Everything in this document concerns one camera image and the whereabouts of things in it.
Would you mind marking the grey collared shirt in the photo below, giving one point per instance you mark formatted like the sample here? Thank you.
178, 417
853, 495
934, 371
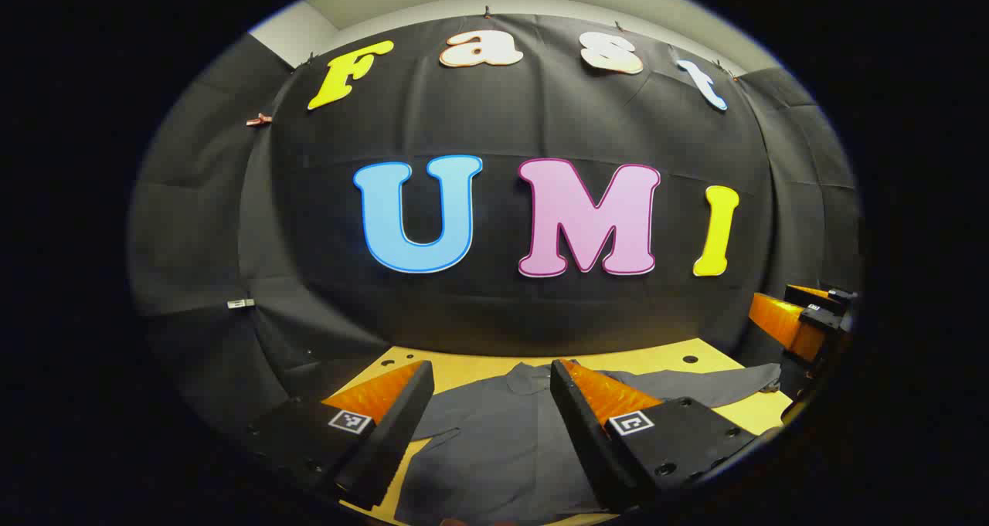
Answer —
494, 441

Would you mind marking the black backdrop cloth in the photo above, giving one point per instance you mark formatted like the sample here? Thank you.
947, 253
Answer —
494, 124

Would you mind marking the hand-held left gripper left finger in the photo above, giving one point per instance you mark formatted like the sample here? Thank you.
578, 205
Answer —
394, 433

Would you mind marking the red backdrop clip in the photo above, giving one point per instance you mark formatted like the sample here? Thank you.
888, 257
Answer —
259, 119

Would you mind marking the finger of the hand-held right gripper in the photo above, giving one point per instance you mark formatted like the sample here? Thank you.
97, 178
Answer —
780, 321
811, 291

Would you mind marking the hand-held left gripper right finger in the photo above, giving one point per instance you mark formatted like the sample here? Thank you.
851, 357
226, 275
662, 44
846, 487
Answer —
589, 441

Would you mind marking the silver backdrop clip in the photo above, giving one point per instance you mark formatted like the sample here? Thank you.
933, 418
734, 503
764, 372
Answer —
240, 303

